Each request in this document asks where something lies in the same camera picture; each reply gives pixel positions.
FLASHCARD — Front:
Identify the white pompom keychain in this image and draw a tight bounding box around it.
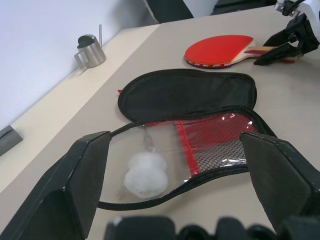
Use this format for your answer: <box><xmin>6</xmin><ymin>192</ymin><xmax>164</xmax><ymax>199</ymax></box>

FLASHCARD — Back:
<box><xmin>123</xmin><ymin>124</ymin><xmax>168</xmax><ymax>200</ymax></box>

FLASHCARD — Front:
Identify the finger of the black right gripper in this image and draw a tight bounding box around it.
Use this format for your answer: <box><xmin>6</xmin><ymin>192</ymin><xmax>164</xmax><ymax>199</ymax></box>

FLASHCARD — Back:
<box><xmin>253</xmin><ymin>42</ymin><xmax>301</xmax><ymax>66</ymax></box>
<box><xmin>263</xmin><ymin>27</ymin><xmax>292</xmax><ymax>47</ymax></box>

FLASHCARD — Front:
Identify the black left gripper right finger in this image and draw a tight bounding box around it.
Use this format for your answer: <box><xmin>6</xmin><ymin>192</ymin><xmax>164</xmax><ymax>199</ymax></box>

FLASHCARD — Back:
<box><xmin>239</xmin><ymin>131</ymin><xmax>320</xmax><ymax>233</ymax></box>

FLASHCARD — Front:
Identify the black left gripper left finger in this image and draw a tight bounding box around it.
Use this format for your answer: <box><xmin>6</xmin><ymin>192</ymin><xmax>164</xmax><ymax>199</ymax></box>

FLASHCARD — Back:
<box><xmin>0</xmin><ymin>130</ymin><xmax>112</xmax><ymax>240</ymax></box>

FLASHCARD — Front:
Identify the grey rectangular box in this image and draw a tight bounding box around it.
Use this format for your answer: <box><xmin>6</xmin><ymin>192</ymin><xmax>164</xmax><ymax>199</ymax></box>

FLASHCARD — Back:
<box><xmin>0</xmin><ymin>125</ymin><xmax>23</xmax><ymax>157</ymax></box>

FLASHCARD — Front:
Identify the steel watering can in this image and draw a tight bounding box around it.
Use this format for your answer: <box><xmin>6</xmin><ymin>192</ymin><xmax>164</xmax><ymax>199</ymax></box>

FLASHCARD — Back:
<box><xmin>73</xmin><ymin>24</ymin><xmax>107</xmax><ymax>69</ymax></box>

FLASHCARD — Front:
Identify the red table tennis paddle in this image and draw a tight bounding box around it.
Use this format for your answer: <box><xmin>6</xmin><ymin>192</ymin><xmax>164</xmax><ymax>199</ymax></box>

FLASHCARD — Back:
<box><xmin>184</xmin><ymin>34</ymin><xmax>301</xmax><ymax>69</ymax></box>

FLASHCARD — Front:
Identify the black office chair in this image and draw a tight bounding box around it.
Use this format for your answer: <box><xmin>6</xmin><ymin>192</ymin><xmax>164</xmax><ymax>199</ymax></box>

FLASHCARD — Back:
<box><xmin>211</xmin><ymin>0</ymin><xmax>276</xmax><ymax>16</ymax></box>
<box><xmin>144</xmin><ymin>0</ymin><xmax>195</xmax><ymax>25</ymax></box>

